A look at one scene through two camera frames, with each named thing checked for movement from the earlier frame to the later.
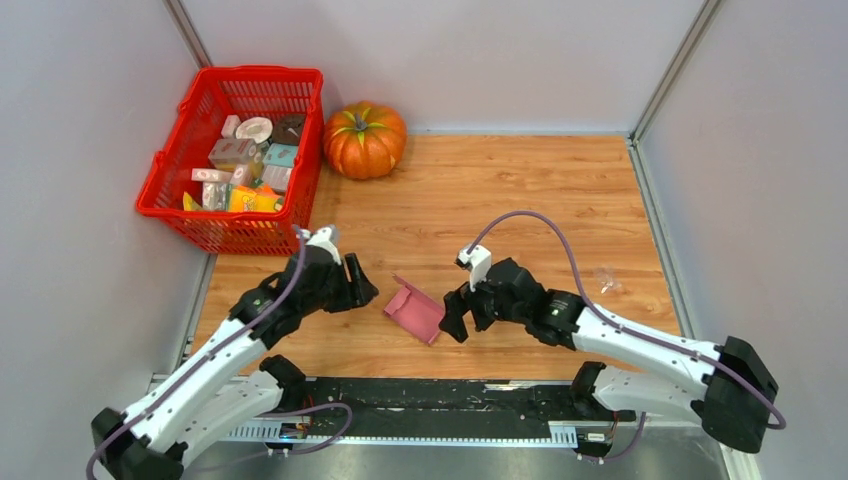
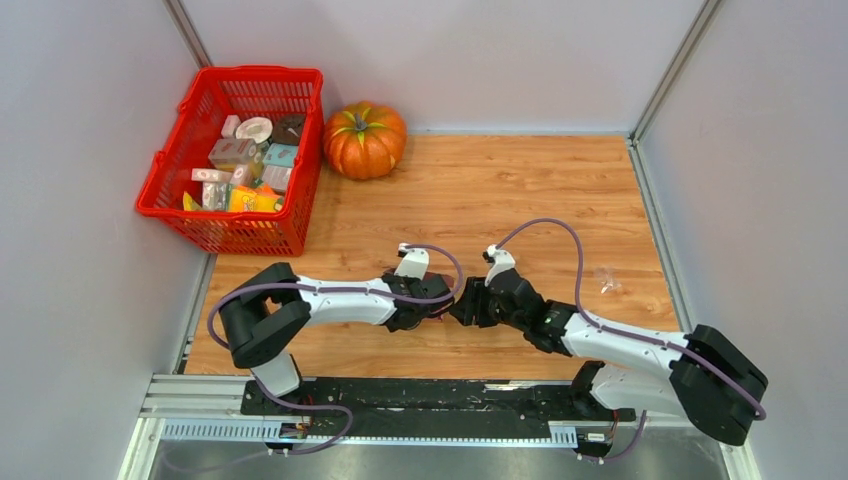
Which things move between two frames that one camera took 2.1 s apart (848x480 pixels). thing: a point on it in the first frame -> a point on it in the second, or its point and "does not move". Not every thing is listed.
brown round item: (287, 129) does not move
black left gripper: (361, 292) -> (409, 281)
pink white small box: (211, 175) does not move
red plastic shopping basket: (213, 94) does not move
